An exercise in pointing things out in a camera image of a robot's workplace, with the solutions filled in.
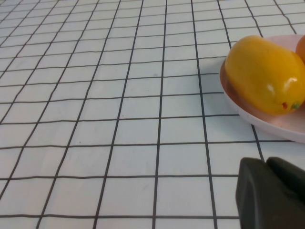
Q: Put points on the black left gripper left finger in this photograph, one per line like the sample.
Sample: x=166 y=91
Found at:
x=262 y=205

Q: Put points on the yellow mango with red speck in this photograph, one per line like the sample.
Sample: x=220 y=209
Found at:
x=259 y=71

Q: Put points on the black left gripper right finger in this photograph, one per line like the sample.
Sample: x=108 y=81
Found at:
x=290 y=176

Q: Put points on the white grid-pattern tablecloth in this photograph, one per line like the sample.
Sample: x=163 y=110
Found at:
x=119 y=119

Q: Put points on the pink round plate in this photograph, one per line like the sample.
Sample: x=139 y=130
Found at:
x=281 y=133

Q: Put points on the orange mango with green tip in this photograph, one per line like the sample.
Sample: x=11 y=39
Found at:
x=301 y=47

